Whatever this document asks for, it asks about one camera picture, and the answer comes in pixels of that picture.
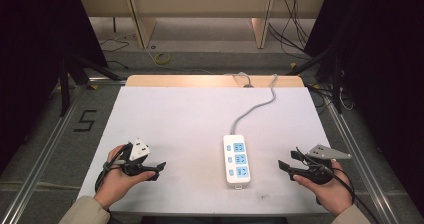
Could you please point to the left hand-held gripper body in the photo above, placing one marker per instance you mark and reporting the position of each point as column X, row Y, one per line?
column 130, row 165

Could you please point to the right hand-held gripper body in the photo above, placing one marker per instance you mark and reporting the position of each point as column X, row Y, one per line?
column 321, row 172

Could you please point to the person's right hand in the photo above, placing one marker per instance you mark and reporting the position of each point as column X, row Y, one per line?
column 331, row 192

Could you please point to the person's left hand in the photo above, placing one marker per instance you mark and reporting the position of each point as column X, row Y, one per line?
column 115, row 184

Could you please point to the white power strip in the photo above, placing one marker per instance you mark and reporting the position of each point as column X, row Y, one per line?
column 236, row 170

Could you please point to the white table cover board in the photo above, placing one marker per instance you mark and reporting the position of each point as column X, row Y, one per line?
column 166, row 117

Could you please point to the black metal stand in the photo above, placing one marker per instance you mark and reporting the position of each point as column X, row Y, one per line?
column 337, row 84
column 65, row 90

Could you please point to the yellow tape roll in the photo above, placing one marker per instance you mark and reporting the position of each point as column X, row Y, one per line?
column 162, row 54

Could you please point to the black curtain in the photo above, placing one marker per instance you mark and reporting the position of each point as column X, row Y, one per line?
column 383, row 67
column 30, row 50

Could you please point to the aluminium floor rail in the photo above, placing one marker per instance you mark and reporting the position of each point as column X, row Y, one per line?
column 363, row 170
column 40, row 157

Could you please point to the light wooden desk frame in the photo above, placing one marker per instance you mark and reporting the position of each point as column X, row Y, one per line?
column 200, row 4

